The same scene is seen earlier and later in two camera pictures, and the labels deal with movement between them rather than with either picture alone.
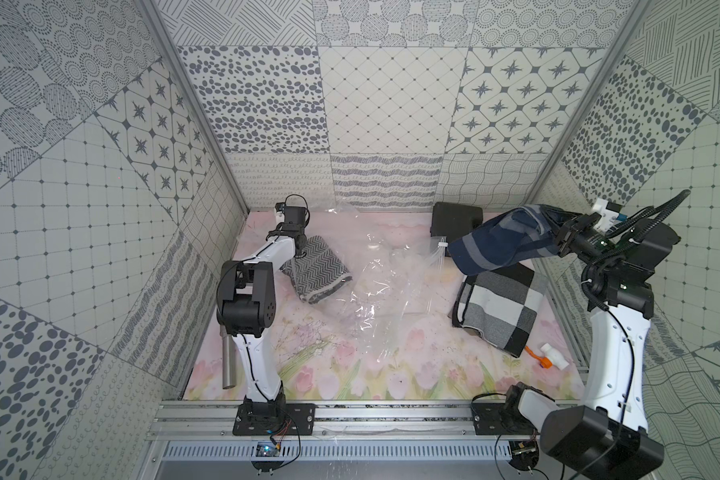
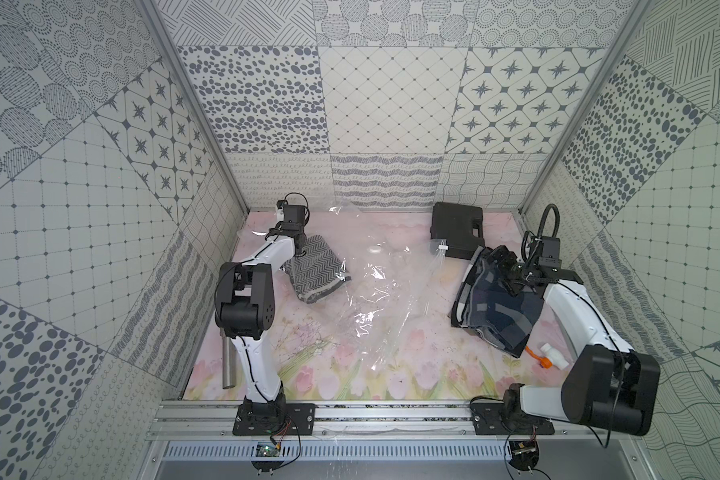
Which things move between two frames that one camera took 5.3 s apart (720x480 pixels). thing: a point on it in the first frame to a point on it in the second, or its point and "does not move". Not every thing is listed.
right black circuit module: (525, 454) does not move
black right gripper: (574, 227) to (509, 258)
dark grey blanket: (529, 231) to (488, 305)
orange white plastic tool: (548, 357) does not move
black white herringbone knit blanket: (319, 272) does not move
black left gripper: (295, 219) does not move
